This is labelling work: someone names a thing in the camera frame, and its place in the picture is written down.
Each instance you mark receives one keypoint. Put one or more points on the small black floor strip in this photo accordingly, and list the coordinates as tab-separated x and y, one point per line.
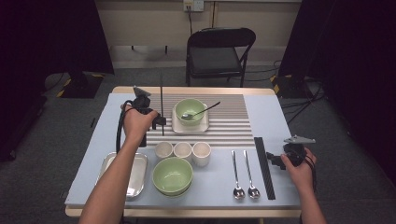
92	122

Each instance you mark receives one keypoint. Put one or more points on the black folding chair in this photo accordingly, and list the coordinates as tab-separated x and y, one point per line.
214	60

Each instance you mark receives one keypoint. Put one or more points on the light blue table mat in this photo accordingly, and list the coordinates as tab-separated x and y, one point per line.
106	124

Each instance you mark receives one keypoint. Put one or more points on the white cup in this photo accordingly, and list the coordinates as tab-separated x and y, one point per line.
164	149
201	155
183	150

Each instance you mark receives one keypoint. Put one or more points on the grey striped placemat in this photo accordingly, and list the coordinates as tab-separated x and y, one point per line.
230	124

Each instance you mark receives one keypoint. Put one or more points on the metal spoon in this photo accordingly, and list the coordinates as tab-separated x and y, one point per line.
238	193
186	116
253	193

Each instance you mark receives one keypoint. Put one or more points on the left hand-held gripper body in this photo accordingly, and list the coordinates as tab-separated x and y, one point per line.
142	102

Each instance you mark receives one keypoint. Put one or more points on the black curtain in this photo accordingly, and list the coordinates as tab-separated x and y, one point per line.
46	31
358	62

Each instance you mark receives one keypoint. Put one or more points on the white wall power outlet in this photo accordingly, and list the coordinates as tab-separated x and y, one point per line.
197	5

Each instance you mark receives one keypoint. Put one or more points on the slim black chopstick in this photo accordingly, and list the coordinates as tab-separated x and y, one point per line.
161	93

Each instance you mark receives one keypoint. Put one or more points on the row of black chopsticks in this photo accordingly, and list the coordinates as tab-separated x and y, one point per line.
265	174

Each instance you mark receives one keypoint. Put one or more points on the green bowl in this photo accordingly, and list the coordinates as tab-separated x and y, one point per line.
172	174
174	195
186	107

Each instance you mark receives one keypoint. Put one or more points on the person's right hand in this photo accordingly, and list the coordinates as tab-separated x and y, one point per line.
300	177

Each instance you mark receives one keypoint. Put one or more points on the grey round floor base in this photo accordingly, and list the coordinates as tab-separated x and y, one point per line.
54	82

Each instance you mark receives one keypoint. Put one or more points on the person's left hand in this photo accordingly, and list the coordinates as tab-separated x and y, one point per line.
137	124

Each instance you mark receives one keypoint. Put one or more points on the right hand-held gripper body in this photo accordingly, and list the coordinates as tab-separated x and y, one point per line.
295	154

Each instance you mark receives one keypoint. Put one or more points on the black taped stand base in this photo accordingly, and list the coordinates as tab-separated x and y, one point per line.
82	88
289	88

